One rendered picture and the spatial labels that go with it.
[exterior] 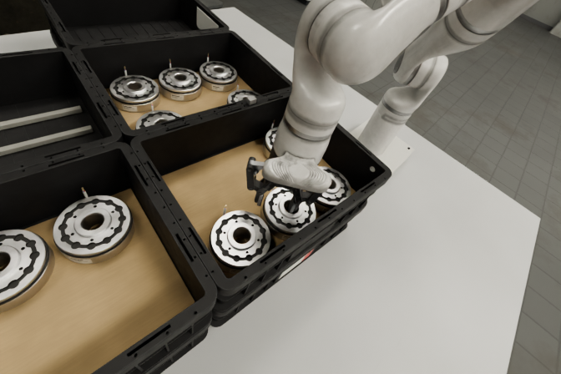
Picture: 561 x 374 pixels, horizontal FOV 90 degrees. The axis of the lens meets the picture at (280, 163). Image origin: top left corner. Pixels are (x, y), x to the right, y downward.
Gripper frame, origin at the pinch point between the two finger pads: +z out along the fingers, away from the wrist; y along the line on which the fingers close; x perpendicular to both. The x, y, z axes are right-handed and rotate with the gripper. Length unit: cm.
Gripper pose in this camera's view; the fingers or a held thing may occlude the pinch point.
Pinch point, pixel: (276, 201)
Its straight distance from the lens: 52.2
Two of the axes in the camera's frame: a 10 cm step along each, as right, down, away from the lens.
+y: -9.7, -2.4, -1.0
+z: -2.3, 6.5, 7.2
